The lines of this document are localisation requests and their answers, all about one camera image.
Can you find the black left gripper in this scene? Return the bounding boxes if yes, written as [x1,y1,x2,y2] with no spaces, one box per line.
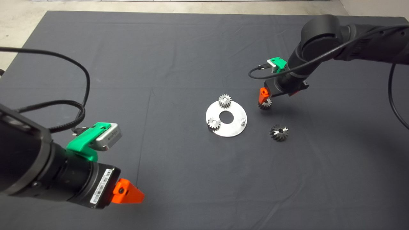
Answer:
[75,162,145,210]

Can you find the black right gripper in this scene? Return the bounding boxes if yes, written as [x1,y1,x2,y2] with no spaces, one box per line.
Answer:
[258,76,310,105]

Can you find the small dark spur gear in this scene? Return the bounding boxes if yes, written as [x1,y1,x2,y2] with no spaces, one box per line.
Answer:
[258,97,273,110]

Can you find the large steel bevel gear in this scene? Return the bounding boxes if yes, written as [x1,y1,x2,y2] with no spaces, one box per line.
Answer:
[269,124,289,142]

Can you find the round metal plate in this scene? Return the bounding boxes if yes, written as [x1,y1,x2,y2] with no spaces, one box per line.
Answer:
[205,100,247,138]

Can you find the dark grey table cloth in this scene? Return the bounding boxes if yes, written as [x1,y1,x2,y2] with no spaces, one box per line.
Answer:
[0,11,409,230]

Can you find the green right camera mount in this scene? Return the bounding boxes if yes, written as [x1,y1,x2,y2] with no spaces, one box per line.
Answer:
[270,57,287,74]

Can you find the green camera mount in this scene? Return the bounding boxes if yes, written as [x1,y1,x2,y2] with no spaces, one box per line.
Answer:
[66,122,112,162]
[270,57,287,74]

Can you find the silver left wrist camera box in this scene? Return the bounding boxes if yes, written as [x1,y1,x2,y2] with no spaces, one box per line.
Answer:
[95,124,122,151]

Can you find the green left camera mount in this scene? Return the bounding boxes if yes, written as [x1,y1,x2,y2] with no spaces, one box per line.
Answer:
[66,122,112,162]

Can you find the black corrugated cable conduit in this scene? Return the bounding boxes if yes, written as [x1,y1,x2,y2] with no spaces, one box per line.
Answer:
[16,100,86,134]

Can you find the thin black left camera cable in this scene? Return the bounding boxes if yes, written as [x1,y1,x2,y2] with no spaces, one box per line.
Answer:
[0,47,91,133]

